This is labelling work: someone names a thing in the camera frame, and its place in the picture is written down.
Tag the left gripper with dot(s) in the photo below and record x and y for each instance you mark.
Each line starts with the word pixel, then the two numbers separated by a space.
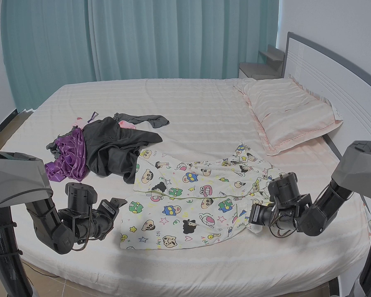
pixel 99 223

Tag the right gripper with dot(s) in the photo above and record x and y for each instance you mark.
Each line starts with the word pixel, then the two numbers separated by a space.
pixel 269 217

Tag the white printed pyjama top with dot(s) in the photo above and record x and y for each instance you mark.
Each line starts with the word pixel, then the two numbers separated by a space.
pixel 179 203

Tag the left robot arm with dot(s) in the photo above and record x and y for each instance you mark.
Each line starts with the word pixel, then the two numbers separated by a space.
pixel 46 221

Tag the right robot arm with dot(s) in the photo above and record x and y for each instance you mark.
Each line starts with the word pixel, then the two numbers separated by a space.
pixel 327 203

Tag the bed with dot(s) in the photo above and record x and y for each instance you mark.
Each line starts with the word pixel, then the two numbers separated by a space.
pixel 188 104

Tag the black garment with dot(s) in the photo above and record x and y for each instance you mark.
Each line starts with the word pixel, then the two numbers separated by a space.
pixel 111 141

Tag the purple satin garment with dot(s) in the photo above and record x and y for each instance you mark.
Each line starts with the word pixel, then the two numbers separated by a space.
pixel 71 156

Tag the pink garment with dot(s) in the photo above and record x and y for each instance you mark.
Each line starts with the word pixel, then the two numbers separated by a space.
pixel 126 125

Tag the dark grey thin garment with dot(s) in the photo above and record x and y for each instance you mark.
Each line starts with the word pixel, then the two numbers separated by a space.
pixel 157 121

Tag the pink striped pillow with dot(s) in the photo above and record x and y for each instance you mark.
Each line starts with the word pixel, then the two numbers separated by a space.
pixel 290 113

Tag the grey bedside table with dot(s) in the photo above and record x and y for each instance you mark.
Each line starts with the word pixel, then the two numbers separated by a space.
pixel 250 70

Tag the blue-green curtain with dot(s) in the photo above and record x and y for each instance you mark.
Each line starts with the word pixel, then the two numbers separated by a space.
pixel 46 42
pixel 179 26

